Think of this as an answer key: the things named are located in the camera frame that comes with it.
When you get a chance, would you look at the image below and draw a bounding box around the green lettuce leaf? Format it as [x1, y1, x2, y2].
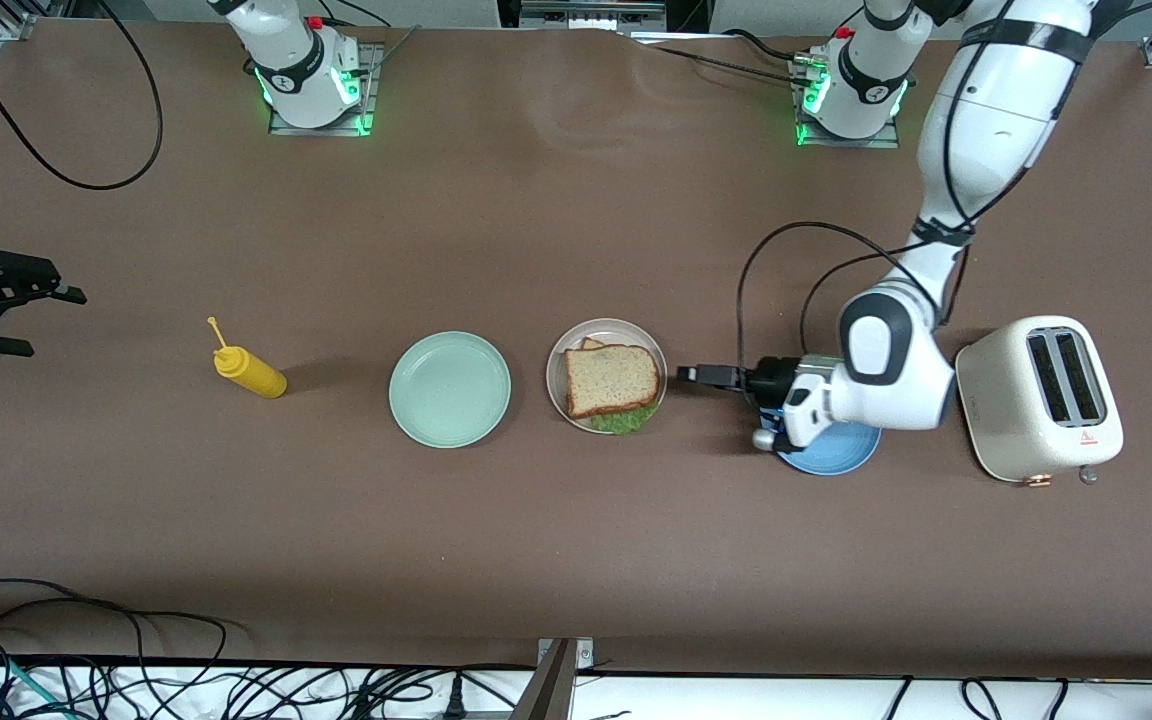
[591, 403, 661, 435]

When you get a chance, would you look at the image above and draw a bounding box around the yellow mustard squeeze bottle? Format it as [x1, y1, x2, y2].
[207, 317, 288, 400]

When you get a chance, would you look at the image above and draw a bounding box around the blue plate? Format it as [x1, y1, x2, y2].
[774, 420, 883, 477]

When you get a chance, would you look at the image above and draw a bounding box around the beige plate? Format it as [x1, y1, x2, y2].
[545, 318, 669, 435]

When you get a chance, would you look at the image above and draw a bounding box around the green plate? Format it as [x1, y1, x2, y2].
[388, 331, 513, 449]

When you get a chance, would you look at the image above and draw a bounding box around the white toaster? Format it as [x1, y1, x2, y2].
[954, 316, 1126, 488]

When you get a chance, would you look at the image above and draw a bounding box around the black equipment box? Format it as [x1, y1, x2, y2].
[496, 0, 715, 37]

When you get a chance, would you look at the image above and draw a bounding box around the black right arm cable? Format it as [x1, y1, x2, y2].
[0, 0, 165, 191]

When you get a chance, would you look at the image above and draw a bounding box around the long black cable loop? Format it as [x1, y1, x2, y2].
[0, 578, 247, 666]

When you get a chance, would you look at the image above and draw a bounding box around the aluminium frame profile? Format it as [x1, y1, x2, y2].
[0, 0, 42, 41]

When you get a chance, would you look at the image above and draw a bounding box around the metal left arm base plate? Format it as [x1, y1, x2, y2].
[791, 55, 903, 150]

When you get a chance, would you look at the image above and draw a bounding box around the black braided cable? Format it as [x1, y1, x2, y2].
[631, 38, 807, 86]

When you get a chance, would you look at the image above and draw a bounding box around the smooth black cable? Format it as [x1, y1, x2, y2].
[721, 28, 817, 63]

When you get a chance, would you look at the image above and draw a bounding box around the metal table bracket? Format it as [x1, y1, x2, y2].
[536, 637, 595, 720]

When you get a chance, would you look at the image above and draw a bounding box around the looped black cable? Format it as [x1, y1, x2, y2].
[961, 678, 1069, 720]

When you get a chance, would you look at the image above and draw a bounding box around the grey cable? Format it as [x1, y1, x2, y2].
[371, 25, 424, 71]

